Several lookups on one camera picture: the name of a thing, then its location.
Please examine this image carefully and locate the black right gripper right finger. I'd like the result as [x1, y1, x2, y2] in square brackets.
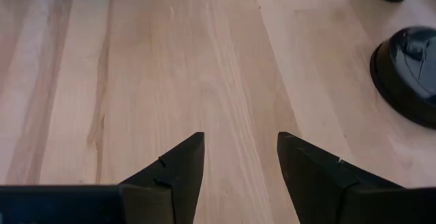
[276, 131, 405, 224]

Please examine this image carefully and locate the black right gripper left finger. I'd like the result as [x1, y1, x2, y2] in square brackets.
[118, 131, 206, 224]

